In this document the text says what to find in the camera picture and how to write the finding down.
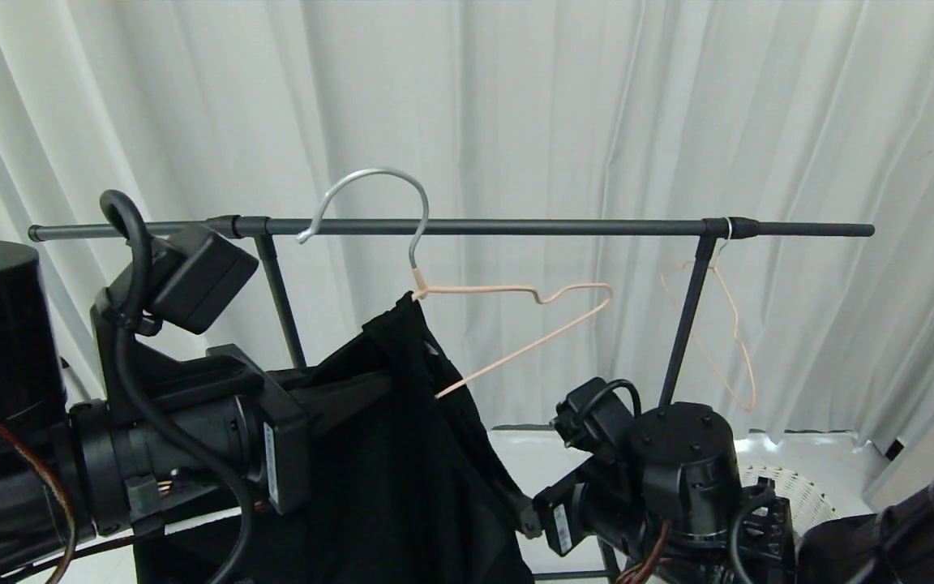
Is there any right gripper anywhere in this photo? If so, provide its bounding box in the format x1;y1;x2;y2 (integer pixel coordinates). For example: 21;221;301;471
490;466;646;556

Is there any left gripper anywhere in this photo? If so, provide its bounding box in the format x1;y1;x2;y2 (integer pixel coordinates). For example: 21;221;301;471
70;373;393;536

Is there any black sleeveless shirt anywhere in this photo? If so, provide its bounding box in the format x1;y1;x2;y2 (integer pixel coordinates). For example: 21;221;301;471
133;292;534;584

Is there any pink clothes hanger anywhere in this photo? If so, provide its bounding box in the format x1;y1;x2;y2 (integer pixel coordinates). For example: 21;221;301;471
660;239;758;413
297;167;615;400

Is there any black clothes rack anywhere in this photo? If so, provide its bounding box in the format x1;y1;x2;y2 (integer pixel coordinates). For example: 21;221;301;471
27;214;876;584

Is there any white laundry basket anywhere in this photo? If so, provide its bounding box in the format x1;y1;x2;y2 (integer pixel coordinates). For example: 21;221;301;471
739;462;841;540

